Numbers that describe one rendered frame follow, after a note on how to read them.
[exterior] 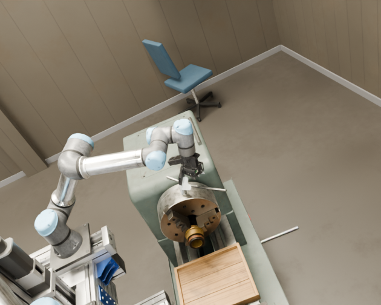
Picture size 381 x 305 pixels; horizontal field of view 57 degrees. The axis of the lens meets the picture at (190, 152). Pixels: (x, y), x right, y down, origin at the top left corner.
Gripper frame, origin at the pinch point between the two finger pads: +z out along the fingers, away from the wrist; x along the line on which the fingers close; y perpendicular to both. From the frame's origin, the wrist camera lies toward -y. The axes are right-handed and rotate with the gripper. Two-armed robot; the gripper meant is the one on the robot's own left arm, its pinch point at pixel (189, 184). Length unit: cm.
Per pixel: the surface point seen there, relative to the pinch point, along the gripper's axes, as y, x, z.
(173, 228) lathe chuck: -7.3, -9.8, 24.3
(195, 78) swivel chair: -149, 220, 69
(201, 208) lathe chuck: 3.8, 1.2, 15.0
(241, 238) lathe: 10, 28, 64
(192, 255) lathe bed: -0.6, -7.3, 45.2
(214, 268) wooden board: 16.2, -10.9, 41.0
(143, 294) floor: -66, -2, 143
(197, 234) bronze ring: 8.7, -10.7, 19.2
